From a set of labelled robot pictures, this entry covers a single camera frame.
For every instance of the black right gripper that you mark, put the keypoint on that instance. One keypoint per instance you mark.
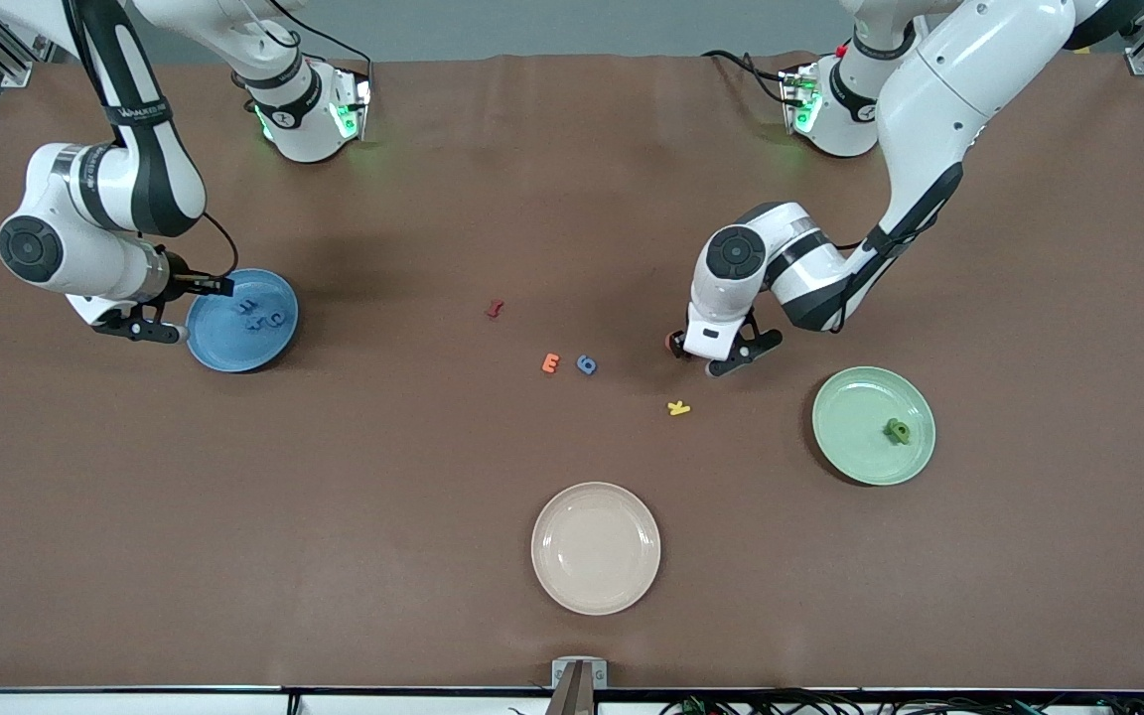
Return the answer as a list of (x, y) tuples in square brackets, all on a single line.
[(180, 282)]

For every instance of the blue foam letter E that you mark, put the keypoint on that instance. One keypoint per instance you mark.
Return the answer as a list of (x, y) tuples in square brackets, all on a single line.
[(249, 308)]

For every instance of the blue foam number 6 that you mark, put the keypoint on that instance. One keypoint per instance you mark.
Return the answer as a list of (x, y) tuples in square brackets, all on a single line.
[(586, 364)]

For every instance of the green foam letter P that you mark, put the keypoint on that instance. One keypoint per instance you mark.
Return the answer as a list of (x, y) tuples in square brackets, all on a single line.
[(898, 432)]

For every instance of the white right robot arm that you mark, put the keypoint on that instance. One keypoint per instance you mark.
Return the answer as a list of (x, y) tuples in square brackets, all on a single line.
[(66, 189)]

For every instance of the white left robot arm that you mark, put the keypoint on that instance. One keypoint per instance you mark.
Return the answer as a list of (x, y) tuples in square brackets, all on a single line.
[(959, 70)]

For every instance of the yellow foam letter K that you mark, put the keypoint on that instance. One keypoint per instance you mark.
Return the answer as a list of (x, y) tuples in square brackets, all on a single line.
[(678, 407)]

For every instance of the blue plate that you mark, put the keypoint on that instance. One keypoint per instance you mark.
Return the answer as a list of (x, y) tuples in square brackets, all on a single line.
[(234, 348)]

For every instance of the orange foam letter E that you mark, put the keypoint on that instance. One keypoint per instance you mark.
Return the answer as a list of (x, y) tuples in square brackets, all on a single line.
[(551, 363)]

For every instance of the green plate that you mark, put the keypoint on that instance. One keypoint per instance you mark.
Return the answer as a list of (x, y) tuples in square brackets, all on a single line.
[(855, 425)]

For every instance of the beige plate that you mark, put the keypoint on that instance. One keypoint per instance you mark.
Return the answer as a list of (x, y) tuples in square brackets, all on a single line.
[(596, 548)]

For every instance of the brown table cover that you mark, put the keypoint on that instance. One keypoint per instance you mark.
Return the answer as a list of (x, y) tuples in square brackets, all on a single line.
[(334, 497)]

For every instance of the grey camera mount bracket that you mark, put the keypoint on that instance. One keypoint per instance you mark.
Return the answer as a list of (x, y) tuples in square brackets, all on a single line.
[(579, 675)]

